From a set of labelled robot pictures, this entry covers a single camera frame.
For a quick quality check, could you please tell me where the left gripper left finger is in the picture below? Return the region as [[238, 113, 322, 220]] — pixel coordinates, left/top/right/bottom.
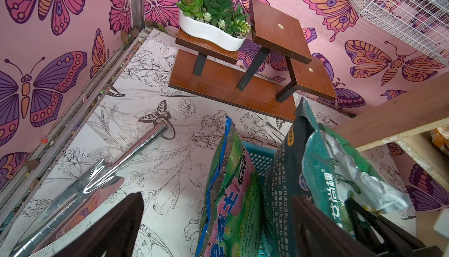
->
[[55, 192, 144, 257]]

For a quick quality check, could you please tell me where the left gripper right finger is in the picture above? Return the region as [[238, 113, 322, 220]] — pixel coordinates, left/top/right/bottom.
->
[[292, 196, 375, 257]]

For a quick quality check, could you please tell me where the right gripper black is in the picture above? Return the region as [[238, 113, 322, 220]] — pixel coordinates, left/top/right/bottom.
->
[[345, 198, 443, 257]]

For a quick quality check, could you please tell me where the dark green soil bag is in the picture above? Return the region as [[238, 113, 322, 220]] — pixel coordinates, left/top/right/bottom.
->
[[263, 98, 411, 257]]

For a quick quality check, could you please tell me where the blue green soil bag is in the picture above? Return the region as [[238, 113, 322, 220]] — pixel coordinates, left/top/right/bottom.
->
[[195, 118, 262, 257]]

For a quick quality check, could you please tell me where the orange white fertilizer bag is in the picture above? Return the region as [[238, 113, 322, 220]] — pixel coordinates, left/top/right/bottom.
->
[[430, 126, 449, 155]]

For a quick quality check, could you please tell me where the wooden two-tier shelf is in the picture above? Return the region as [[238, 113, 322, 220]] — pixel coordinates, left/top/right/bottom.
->
[[335, 73, 449, 189]]

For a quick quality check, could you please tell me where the chrome garden trowel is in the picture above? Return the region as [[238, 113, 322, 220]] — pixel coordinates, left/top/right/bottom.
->
[[8, 120, 175, 257]]

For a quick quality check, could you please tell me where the teal plastic basket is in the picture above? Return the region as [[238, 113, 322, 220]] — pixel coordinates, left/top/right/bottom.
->
[[243, 142, 276, 257]]

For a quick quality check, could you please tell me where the brown stepped plant stand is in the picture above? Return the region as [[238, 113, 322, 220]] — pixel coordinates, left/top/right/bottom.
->
[[169, 0, 337, 121]]

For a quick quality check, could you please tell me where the white planter with succulents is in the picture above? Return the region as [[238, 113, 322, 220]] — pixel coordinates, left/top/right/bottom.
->
[[177, 0, 251, 52]]

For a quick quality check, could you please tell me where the white wire basket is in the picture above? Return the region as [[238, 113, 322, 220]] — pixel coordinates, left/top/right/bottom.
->
[[349, 0, 449, 66]]

